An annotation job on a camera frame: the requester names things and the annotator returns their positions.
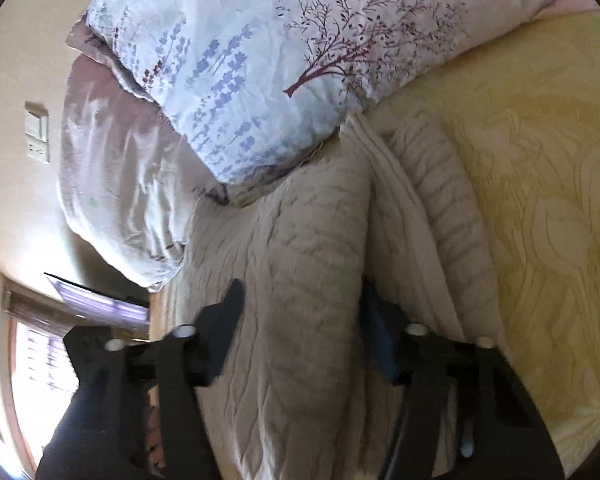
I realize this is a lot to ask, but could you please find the window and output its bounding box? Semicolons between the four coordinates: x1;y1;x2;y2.
5;310;81;466

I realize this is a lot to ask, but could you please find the tree print pillow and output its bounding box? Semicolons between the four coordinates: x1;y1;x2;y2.
85;0;600;187

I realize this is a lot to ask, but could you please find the beige cable-knit sweater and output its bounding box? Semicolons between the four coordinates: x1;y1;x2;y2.
152;110;512;480

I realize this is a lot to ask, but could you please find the pink satin floral pillow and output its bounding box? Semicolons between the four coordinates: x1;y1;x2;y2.
57;12;231;293

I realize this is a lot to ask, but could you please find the white wall switch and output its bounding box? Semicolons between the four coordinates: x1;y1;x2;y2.
24;101;51;164

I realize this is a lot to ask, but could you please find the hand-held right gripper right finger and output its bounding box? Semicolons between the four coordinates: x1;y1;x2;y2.
359;279;566;480

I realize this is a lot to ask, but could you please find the yellow orange patterned bed sheet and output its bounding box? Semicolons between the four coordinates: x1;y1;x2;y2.
360;10;600;476

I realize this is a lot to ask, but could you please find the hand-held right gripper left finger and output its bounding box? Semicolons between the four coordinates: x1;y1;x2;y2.
35;279;246;480

